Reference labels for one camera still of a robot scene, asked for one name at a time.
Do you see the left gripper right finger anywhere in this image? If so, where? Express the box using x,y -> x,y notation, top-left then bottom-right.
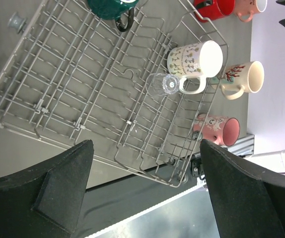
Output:
200,139 -> 285,238

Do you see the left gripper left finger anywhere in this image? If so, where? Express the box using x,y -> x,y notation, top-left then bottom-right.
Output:
0,140 -> 94,238

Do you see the small orange mug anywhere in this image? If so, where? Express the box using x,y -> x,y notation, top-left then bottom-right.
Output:
233,0 -> 268,22

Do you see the white floral mug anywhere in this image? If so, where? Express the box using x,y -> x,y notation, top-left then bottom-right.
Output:
167,40 -> 223,95

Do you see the clear plastic cup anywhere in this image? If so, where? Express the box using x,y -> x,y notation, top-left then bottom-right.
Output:
145,73 -> 180,97

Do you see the dark green mug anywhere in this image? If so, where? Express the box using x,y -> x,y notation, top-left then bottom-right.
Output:
87,0 -> 139,32

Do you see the pink mug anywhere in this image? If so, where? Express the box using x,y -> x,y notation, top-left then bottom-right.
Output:
193,114 -> 240,146

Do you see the cream coral pattern mug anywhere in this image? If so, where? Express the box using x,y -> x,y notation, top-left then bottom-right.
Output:
210,61 -> 265,100

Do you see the red mug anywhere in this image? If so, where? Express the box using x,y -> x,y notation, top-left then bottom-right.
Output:
194,0 -> 236,21

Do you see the grey wire dish rack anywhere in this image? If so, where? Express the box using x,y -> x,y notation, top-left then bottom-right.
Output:
0,0 -> 228,187

